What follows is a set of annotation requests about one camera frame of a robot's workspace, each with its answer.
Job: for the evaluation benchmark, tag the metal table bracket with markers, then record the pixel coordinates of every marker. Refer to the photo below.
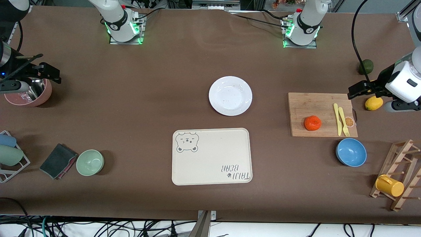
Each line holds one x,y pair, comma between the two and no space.
213,215

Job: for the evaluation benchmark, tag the white round plate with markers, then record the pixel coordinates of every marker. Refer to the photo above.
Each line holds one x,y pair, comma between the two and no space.
230,96

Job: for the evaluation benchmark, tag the blue cup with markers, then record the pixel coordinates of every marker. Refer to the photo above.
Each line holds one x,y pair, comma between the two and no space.
7,140

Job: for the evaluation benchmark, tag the blue bowl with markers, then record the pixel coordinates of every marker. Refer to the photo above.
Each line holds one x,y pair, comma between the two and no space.
351,152

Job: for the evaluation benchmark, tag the pink bowl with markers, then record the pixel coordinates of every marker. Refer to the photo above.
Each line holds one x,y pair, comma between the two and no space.
42,97

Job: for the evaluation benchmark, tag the orange slice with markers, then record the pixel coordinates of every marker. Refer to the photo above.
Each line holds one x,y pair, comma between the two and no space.
350,122

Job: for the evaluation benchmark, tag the dark green avocado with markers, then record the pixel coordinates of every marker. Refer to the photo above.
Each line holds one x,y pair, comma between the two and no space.
365,67

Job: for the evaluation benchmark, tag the orange mandarin fruit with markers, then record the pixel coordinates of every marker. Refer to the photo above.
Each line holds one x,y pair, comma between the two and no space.
312,123

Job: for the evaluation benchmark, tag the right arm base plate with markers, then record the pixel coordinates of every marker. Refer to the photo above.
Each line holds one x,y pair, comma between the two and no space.
139,29

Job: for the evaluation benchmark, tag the metal ladle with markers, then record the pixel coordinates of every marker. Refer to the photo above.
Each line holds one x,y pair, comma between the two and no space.
35,91

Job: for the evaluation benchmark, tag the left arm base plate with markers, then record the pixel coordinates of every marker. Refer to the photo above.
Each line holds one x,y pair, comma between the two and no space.
312,45

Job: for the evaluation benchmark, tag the aluminium frame post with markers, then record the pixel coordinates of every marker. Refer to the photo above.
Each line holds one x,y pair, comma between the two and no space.
406,11

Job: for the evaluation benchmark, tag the aluminium frame rail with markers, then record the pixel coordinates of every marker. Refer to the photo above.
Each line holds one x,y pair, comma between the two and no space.
13,33

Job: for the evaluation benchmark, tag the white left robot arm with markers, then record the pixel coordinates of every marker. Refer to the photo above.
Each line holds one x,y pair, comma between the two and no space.
307,19

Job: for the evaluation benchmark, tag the light green bowl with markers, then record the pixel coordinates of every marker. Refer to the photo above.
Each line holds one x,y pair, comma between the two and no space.
89,162

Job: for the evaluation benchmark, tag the wooden cutting board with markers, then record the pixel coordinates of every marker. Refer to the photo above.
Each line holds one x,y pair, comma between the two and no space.
309,105

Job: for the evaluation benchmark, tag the grey angled bar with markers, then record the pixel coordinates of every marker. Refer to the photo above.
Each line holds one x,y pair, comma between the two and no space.
201,227

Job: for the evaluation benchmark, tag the pale green cup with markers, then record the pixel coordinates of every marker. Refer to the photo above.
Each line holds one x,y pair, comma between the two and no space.
10,155

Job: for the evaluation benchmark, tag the yellow plastic knife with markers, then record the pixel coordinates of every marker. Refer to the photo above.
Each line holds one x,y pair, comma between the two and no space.
338,121

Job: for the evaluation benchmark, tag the yellow plastic fork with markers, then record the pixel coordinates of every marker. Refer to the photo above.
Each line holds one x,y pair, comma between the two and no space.
344,123

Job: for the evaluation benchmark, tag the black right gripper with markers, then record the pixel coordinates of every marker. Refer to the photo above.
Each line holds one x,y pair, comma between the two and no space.
23,70

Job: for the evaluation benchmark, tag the yellow mug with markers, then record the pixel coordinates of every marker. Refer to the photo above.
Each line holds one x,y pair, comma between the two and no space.
389,186

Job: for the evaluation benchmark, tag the grey metal box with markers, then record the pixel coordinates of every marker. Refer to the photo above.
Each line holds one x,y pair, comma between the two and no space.
215,4

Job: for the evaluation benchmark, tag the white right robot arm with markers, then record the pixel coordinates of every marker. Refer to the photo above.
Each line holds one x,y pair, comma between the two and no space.
116,19

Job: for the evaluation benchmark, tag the yellow lemon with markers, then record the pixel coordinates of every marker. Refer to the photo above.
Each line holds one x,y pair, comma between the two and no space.
374,103

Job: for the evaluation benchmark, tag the wooden mug rack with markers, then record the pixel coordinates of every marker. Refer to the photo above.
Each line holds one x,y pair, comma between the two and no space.
399,161

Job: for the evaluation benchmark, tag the cream bear print tray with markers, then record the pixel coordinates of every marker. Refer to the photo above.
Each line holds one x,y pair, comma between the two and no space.
210,161

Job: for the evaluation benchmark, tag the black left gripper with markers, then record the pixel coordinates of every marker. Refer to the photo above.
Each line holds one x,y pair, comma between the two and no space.
380,80

